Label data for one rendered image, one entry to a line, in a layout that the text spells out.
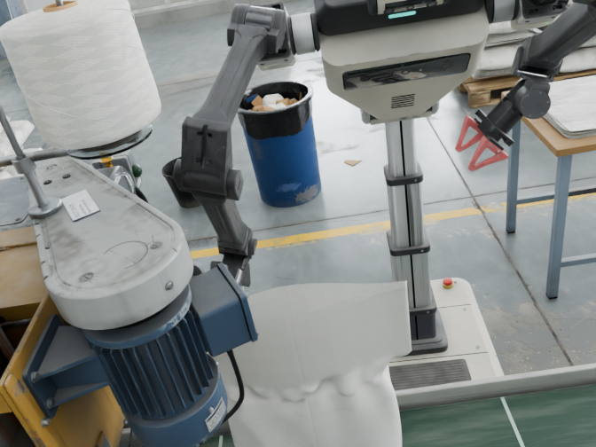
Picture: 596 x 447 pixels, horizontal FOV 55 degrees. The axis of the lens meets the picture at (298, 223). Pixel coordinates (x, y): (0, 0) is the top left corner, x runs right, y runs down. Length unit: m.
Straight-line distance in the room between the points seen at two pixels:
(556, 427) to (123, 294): 1.37
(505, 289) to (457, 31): 1.62
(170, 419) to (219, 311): 0.17
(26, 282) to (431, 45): 0.96
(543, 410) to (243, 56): 1.28
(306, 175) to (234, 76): 2.44
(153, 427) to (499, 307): 2.03
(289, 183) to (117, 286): 2.79
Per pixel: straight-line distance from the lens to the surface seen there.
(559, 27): 1.11
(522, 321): 2.64
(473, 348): 2.15
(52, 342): 0.86
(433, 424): 1.78
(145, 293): 0.70
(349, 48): 1.38
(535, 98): 1.20
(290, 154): 3.35
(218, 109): 0.98
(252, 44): 1.14
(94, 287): 0.71
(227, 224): 1.15
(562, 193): 2.45
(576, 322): 2.67
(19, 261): 1.01
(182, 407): 0.86
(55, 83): 0.75
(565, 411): 1.85
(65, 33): 0.74
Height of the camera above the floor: 1.80
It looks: 32 degrees down
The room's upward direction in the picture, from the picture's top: 11 degrees counter-clockwise
